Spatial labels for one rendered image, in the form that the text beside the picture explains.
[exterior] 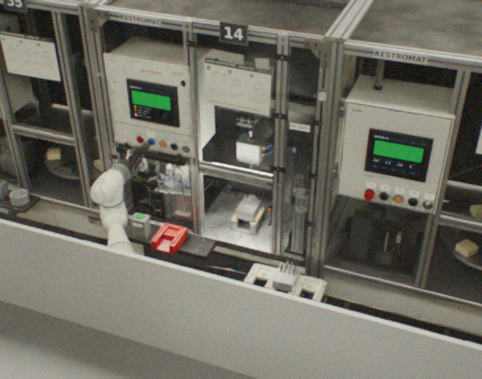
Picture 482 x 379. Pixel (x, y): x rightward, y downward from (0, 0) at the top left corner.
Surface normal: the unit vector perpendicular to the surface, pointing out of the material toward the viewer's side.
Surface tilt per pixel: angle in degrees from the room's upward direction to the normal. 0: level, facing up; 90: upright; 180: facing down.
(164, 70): 90
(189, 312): 90
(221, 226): 0
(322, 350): 90
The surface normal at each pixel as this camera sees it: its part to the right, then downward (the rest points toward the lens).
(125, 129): -0.36, 0.54
